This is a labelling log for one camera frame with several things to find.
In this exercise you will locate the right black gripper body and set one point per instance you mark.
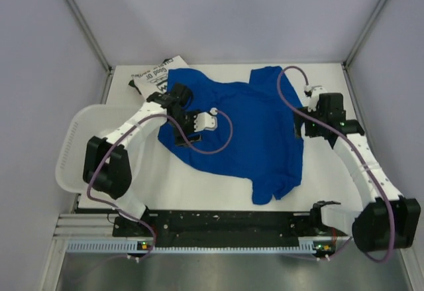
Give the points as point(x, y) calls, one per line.
point(312, 128)

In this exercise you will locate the blue t-shirt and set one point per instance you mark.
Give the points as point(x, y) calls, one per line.
point(257, 138)

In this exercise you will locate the white folded printed t-shirt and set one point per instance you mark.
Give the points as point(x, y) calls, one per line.
point(156, 78)

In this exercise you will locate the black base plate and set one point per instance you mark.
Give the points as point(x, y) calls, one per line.
point(222, 229)

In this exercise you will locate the left aluminium frame post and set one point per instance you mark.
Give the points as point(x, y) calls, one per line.
point(85, 29)

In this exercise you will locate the aluminium front rail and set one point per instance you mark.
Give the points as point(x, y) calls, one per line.
point(106, 225)

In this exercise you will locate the white plastic basket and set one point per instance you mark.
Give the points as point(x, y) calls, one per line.
point(94, 120)

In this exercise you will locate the aluminium frame post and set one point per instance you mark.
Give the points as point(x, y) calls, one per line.
point(365, 33)
point(85, 29)

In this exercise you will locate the right aluminium frame post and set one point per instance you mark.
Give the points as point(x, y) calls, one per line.
point(365, 33)

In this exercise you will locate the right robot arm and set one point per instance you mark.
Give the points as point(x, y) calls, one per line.
point(387, 220)

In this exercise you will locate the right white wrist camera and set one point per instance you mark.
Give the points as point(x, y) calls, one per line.
point(313, 93)

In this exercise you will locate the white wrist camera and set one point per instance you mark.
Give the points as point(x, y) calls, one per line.
point(206, 121)
point(313, 93)

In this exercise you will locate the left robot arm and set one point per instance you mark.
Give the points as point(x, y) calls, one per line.
point(113, 161)

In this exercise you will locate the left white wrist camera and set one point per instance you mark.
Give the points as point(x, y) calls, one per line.
point(206, 121)

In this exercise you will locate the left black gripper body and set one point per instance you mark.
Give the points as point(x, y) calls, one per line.
point(185, 122)

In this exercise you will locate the grey slotted cable duct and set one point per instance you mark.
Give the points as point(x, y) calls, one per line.
point(136, 247)

